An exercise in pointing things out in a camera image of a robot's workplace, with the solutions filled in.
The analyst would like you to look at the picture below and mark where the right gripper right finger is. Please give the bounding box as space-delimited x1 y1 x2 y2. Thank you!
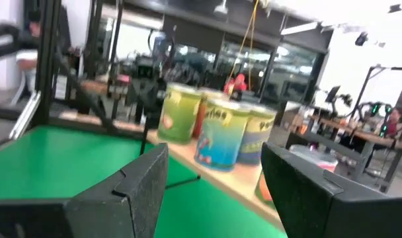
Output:
260 141 402 238

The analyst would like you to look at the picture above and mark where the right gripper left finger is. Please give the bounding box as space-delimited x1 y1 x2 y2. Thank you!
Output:
0 143 170 238

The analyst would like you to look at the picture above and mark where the green Pears can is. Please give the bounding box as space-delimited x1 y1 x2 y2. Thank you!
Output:
157 82 202 145

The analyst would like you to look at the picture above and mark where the orange Pineapple can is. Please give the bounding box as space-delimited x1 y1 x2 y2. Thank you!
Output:
191 87 225 139

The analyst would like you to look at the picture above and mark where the blue Cherries can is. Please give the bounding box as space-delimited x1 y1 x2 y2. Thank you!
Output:
193 98 252 173

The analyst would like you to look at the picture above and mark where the blue Peas can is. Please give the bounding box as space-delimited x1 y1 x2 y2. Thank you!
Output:
236 104 278 166

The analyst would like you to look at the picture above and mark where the green table mat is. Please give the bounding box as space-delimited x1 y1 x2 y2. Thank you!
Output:
0 124 288 238

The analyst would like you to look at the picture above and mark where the wooden background workbench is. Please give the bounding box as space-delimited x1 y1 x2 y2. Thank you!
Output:
298 112 402 194

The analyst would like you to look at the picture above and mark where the red machine part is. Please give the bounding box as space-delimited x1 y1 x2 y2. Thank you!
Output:
223 73 248 97

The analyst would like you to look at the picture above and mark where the person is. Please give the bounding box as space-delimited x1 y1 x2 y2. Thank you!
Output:
15 9 43 97
385 107 402 139

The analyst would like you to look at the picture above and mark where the black computer monitor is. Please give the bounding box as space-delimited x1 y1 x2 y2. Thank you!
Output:
324 85 341 104

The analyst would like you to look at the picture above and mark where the black aluminium rig frame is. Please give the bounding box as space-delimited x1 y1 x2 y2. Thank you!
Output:
9 0 122 139

